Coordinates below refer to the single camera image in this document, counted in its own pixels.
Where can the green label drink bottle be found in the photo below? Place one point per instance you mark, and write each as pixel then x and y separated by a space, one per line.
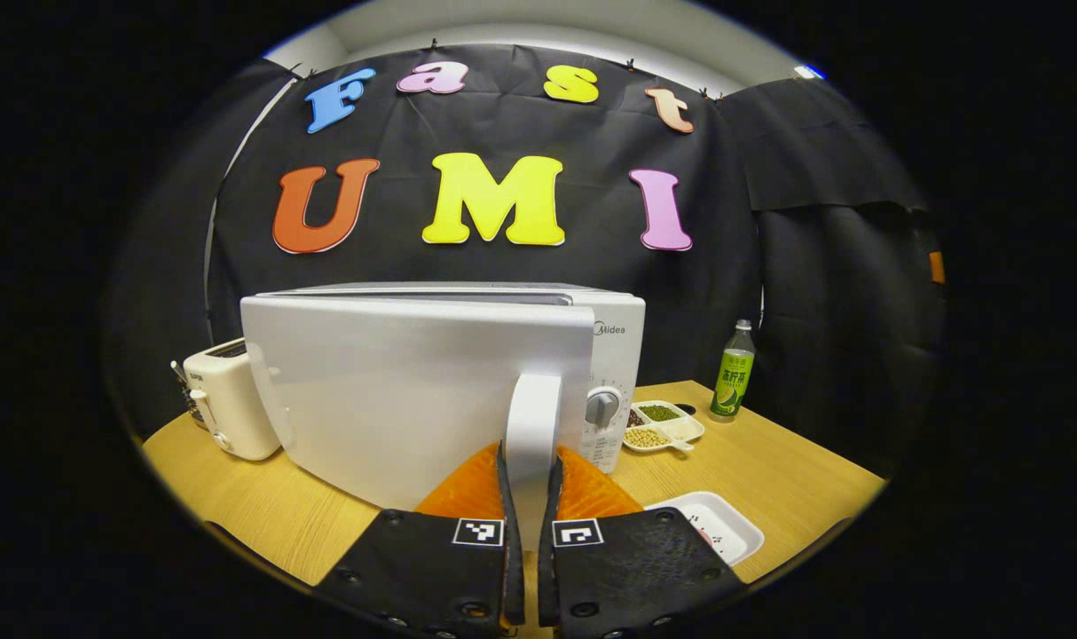
pixel 734 382

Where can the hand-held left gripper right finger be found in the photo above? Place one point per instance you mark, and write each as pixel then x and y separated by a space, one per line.
pixel 547 586

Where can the white divided dish of beans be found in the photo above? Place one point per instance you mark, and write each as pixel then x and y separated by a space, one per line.
pixel 658 426

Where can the small ceiling light panel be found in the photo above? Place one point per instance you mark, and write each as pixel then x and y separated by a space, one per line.
pixel 806 72

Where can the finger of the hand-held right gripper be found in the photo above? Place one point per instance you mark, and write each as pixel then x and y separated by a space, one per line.
pixel 937 267

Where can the white square plate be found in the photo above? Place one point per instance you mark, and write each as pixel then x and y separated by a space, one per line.
pixel 729 524

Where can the pink ham slice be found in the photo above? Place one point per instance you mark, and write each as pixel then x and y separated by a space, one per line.
pixel 705 536

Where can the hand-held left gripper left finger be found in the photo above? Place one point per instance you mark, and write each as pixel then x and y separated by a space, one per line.
pixel 514 586

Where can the white microwave oven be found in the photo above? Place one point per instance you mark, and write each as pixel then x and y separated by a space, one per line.
pixel 396 390

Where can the white toaster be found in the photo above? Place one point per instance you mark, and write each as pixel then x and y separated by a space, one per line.
pixel 237 399

